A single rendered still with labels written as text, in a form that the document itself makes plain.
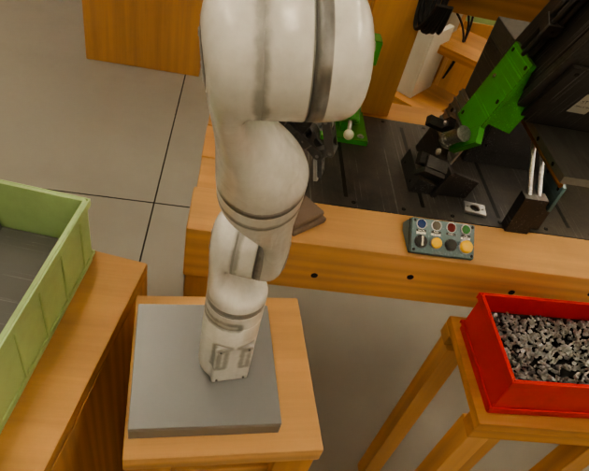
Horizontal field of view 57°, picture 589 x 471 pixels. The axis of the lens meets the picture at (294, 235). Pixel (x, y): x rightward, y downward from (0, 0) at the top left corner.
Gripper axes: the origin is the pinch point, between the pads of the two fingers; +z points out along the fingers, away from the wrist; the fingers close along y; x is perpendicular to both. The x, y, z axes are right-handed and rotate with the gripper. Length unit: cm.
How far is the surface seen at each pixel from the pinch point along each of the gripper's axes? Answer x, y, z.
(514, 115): -57, -36, 16
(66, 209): -5, 47, 19
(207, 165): -37, 32, 28
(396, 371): -65, -19, 130
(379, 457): -20, -19, 113
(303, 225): -24.2, 4.5, 30.6
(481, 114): -57, -29, 17
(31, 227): -3, 56, 25
